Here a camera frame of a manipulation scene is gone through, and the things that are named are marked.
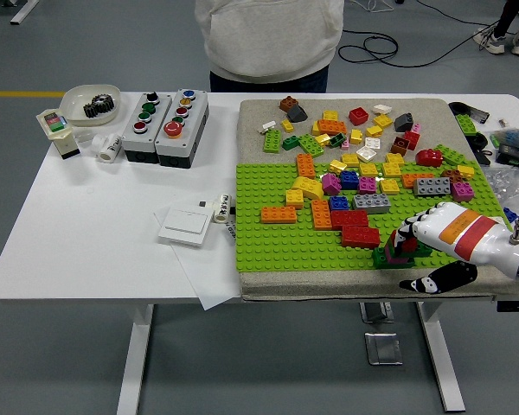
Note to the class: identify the black glossy rectangular module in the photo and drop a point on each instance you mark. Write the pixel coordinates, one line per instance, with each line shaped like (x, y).
(479, 115)

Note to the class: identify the white 2x2 plate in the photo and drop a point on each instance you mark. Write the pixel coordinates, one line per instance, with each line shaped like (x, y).
(373, 142)

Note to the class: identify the yellow toy brick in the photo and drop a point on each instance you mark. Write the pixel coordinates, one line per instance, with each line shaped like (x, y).
(356, 136)
(350, 159)
(329, 115)
(368, 169)
(389, 185)
(465, 170)
(322, 139)
(338, 166)
(294, 198)
(315, 128)
(374, 131)
(382, 120)
(391, 169)
(395, 157)

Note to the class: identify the white hollow brick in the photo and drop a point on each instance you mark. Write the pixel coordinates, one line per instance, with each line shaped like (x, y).
(366, 153)

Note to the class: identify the metal floor socket plate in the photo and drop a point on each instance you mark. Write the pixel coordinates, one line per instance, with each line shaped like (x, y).
(382, 348)

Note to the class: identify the clear bag blue parts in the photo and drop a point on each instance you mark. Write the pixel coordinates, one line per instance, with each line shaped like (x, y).
(512, 137)

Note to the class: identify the blue 2x2 brick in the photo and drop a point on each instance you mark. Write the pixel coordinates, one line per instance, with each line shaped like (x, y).
(339, 203)
(349, 179)

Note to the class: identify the grey four-button control box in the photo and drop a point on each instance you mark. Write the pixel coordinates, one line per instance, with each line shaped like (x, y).
(130, 138)

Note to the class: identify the small white flat piece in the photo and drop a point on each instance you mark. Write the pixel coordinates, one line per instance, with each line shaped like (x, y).
(267, 126)

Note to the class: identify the small pink brick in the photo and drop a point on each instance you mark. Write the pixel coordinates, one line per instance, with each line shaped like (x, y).
(345, 144)
(415, 128)

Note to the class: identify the brown 2x2 brick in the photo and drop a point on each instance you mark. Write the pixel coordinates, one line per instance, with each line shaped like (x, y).
(288, 104)
(452, 174)

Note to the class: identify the white wall switch plate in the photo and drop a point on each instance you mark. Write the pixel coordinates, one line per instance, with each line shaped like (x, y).
(183, 227)

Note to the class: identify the small black flat part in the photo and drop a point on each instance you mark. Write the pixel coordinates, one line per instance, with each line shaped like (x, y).
(483, 157)

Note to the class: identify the grey 2x4 brick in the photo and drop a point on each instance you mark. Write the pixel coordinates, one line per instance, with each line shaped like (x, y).
(431, 187)
(372, 203)

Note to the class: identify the dark green hollow brick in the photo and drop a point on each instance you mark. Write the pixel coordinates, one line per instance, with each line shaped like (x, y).
(336, 139)

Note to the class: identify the magenta toy brick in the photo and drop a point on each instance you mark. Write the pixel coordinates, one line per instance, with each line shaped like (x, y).
(395, 258)

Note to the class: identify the red curved brick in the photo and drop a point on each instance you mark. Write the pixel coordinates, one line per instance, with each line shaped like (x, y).
(428, 157)

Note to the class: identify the dark green small brick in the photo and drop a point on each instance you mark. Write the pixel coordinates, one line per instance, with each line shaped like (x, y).
(290, 143)

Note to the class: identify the black electronic module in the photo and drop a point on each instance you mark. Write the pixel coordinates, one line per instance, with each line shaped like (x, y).
(517, 155)

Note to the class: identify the green studded baseplate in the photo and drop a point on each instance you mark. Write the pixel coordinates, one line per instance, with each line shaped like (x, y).
(285, 246)

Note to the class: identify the small blue brick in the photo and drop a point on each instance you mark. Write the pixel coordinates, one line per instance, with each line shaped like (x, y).
(510, 214)

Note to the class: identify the white labelled tube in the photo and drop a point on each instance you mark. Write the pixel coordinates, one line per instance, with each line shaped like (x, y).
(222, 207)

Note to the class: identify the magenta slope brick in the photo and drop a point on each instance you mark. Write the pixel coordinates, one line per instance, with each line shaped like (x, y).
(331, 182)

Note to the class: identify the lime green toy brick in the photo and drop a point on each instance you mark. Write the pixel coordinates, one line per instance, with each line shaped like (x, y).
(465, 124)

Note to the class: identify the black table control panel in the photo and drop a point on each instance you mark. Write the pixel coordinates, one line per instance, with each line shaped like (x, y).
(517, 306)

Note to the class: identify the dark green base brick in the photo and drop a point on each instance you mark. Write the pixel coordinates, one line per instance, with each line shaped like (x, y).
(378, 257)

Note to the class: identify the small grey square chip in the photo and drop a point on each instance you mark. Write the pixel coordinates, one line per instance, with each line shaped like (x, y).
(203, 202)

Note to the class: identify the black tape roll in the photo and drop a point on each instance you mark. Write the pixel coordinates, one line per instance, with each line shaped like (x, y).
(452, 105)

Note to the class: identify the white paper sheet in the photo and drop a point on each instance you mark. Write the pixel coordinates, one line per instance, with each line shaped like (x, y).
(203, 276)

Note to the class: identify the dark grey slope brick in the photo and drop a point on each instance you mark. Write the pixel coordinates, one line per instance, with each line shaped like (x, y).
(403, 123)
(297, 113)

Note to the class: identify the person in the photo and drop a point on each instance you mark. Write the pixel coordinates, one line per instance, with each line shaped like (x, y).
(495, 41)
(268, 34)

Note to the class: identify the white red-green switch module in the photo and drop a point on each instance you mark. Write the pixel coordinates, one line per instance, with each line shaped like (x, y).
(54, 122)

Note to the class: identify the grey emergency-stop control box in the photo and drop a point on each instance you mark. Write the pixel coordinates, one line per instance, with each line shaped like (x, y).
(196, 125)

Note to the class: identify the red 2x2 brick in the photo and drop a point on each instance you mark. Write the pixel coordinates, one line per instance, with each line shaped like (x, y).
(358, 116)
(411, 139)
(411, 246)

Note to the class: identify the red 2x4 brick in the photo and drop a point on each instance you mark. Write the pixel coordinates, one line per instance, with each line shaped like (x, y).
(349, 219)
(360, 236)

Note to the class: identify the white background table leg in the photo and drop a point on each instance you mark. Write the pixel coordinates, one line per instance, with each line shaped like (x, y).
(23, 10)

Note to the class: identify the yellow arch brick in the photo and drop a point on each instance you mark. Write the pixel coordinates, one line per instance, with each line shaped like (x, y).
(307, 187)

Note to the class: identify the magenta 2x2 brick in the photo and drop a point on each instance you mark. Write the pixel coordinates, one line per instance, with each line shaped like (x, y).
(462, 191)
(367, 185)

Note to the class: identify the white plastic bowl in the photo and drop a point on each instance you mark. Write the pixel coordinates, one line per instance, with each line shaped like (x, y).
(75, 101)

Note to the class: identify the grey metal floor box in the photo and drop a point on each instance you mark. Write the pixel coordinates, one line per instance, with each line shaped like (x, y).
(376, 312)

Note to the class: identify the robot right hand white shell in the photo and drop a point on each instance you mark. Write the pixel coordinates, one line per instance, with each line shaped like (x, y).
(463, 233)

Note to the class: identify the small yellow brick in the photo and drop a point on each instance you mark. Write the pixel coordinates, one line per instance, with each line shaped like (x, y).
(287, 125)

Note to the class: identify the clear plastic piece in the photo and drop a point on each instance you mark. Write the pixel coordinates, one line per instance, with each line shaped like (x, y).
(83, 137)

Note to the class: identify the black metal gear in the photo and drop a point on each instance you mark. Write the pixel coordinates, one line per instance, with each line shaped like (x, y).
(93, 110)
(101, 101)

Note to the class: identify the brown hollow brick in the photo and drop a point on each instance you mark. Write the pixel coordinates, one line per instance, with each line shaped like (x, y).
(400, 145)

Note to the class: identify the white slope brick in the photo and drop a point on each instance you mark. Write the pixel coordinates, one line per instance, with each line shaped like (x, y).
(382, 108)

